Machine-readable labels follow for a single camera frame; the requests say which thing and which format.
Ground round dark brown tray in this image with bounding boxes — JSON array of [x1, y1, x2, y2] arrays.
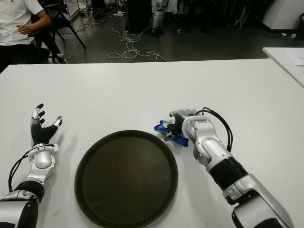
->
[[74, 130, 179, 228]]

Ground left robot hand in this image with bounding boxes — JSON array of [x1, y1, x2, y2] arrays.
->
[[30, 103, 63, 146]]

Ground white counter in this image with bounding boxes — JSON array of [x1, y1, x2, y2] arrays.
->
[[261, 0, 304, 31]]

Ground white side table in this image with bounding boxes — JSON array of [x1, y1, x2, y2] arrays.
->
[[262, 47, 304, 87]]

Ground seated person white shirt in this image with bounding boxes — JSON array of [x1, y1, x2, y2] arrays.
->
[[0, 0, 52, 73]]

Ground white floor cable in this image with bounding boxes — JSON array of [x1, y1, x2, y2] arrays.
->
[[106, 9, 169, 62]]

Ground silver humanoid robot legs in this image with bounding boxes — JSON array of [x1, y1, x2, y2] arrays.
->
[[151, 0, 170, 38]]

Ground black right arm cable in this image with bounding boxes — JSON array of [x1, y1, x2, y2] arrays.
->
[[196, 107, 235, 152]]

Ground white paper sheet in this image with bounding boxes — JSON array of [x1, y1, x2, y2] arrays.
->
[[288, 48, 304, 66]]

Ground black cabinet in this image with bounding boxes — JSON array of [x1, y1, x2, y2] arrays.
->
[[127, 0, 152, 33]]

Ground blue Oreo cookie pack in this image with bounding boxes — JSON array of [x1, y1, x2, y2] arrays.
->
[[153, 120, 190, 148]]

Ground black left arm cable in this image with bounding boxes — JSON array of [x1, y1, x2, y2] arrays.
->
[[7, 151, 36, 193]]

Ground black chair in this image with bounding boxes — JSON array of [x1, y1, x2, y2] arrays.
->
[[30, 0, 87, 64]]

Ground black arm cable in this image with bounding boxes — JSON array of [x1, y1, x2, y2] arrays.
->
[[7, 151, 36, 193], [196, 107, 235, 152]]

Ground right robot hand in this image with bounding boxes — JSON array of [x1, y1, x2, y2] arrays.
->
[[163, 108, 199, 143]]

